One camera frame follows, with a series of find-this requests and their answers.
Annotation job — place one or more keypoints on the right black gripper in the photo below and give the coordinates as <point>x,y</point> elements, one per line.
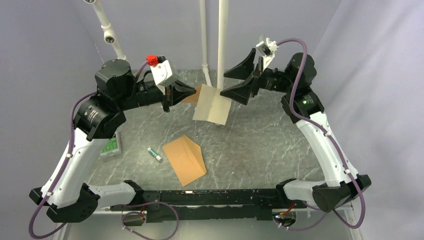
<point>241,92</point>

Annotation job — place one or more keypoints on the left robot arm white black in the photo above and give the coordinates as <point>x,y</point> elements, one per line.
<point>66,195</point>

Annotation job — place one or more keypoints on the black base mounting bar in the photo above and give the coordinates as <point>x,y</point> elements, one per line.
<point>261,204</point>

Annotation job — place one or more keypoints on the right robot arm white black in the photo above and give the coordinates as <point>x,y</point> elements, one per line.
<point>340,177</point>

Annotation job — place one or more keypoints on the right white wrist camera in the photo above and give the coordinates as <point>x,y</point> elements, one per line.
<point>267,48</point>

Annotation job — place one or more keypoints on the tan letter sheet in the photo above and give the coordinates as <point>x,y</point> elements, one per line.
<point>210,106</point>

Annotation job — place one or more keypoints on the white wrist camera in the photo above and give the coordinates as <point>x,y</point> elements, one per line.
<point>267,48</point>
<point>163,71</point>

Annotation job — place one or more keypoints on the white PVC pipe frame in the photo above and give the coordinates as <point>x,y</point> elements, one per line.
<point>176,29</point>

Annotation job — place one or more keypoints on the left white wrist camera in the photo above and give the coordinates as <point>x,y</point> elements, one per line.
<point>163,71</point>

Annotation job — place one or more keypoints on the green white glue stick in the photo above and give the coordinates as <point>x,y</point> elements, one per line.
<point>154,154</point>

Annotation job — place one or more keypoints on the brown paper envelope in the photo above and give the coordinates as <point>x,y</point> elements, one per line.
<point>186,159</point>

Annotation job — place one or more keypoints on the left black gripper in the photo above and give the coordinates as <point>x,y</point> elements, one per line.
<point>176,92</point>

